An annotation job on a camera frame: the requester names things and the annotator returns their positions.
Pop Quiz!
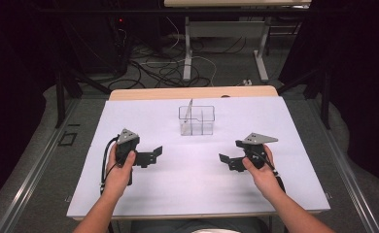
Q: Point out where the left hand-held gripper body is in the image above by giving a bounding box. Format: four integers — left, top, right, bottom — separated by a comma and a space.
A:
114, 128, 142, 187

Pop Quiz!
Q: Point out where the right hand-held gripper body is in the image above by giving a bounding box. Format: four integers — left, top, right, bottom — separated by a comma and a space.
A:
235, 131, 280, 171

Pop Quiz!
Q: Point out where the clear plastic divided organizer box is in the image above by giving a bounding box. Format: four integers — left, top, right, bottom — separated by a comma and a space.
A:
178, 105, 217, 137

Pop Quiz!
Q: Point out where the clear pen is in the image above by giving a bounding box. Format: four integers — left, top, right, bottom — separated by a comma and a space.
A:
183, 98, 194, 126

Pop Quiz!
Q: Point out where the person's right hand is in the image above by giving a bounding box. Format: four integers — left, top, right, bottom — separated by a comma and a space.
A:
241, 144, 285, 201

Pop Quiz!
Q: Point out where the person's left hand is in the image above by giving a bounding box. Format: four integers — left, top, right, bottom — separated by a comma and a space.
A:
102, 143, 138, 201

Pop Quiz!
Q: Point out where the white table mat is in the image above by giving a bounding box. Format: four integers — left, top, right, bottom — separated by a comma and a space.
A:
66, 96, 331, 218

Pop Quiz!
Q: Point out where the person's clothing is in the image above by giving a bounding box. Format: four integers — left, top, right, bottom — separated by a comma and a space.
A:
129, 216, 272, 233

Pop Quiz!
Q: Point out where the black computer tower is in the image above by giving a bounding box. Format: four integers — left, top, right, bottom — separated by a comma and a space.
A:
64, 15, 131, 76

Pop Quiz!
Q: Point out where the white desk with metal legs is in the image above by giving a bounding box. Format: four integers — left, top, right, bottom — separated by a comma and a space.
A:
163, 0, 312, 83

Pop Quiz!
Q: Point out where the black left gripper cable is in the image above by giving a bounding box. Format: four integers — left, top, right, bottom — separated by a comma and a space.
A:
99, 135, 121, 196

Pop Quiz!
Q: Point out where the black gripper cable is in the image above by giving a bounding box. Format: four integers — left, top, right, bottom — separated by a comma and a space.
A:
99, 135, 121, 196
251, 154, 287, 194

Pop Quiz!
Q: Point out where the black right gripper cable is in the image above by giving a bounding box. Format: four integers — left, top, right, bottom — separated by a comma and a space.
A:
251, 154, 287, 194

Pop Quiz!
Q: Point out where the black metal frame stand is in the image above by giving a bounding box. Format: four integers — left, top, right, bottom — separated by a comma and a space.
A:
53, 61, 112, 129
276, 62, 332, 131

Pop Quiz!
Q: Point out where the tangle of floor cables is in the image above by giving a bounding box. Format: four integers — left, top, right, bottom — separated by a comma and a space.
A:
107, 16, 219, 90

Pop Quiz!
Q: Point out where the aluminium floor rail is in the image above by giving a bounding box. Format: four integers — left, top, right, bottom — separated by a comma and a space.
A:
0, 96, 81, 233
307, 96, 379, 233

